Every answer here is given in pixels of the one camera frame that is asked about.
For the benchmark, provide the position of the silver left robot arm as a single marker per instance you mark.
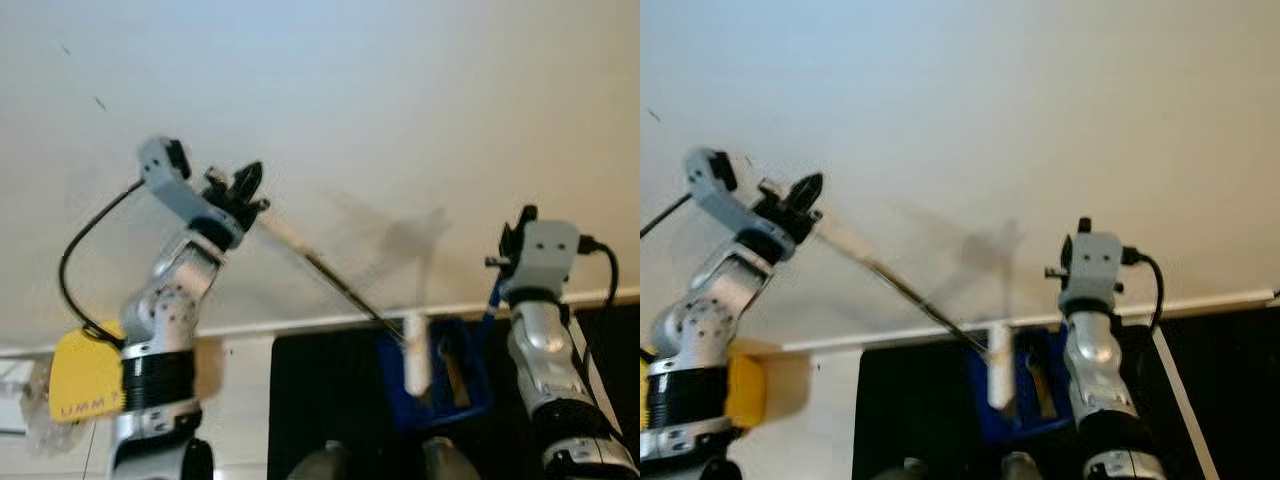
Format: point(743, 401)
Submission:
point(700, 320)
point(165, 300)

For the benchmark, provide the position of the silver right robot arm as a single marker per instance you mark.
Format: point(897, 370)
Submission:
point(545, 370)
point(1095, 380)

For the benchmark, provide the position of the black floor mat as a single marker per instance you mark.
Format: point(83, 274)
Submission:
point(330, 390)
point(910, 400)

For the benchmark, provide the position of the yellow plastic sign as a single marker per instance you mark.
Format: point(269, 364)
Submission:
point(85, 375)
point(745, 385)

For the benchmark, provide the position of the grey robot right leg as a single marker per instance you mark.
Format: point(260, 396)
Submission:
point(1022, 468)
point(450, 460)

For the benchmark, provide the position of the grey robot leg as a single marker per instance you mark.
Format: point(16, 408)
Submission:
point(450, 460)
point(320, 462)
point(1022, 468)

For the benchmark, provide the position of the grey robot left leg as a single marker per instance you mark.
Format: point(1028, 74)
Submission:
point(320, 462)

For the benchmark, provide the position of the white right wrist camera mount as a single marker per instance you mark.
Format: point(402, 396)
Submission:
point(545, 255)
point(1090, 265)

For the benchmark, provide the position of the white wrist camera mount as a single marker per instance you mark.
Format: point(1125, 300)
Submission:
point(720, 195)
point(1090, 265)
point(545, 255)
point(170, 185)

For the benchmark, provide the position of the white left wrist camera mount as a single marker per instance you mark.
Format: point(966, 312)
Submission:
point(170, 185)
point(720, 195)

